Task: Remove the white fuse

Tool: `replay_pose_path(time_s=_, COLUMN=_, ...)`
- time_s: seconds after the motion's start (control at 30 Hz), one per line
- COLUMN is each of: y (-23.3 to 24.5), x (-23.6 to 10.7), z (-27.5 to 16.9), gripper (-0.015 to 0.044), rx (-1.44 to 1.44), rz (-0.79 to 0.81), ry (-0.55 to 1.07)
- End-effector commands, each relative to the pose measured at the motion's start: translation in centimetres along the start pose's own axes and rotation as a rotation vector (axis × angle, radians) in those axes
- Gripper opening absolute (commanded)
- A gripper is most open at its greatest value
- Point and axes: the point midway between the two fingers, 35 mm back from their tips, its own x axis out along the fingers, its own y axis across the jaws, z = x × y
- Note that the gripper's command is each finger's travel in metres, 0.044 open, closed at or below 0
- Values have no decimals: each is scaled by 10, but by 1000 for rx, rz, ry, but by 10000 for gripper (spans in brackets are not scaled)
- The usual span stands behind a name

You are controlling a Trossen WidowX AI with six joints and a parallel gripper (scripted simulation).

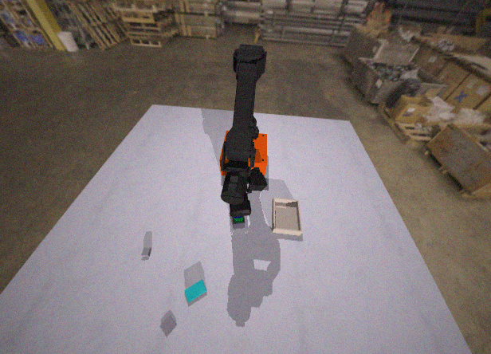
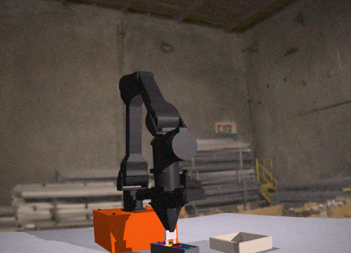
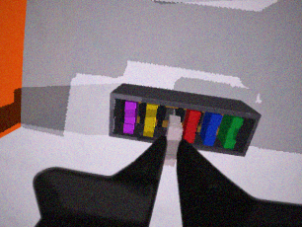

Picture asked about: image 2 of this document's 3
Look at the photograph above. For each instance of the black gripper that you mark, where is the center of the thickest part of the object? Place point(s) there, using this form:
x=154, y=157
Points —
x=168, y=205

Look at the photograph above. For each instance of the white blade fuse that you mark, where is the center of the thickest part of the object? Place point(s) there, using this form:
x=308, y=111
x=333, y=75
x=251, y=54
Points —
x=170, y=235

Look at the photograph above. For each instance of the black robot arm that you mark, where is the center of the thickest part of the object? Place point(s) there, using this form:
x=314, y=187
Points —
x=172, y=142

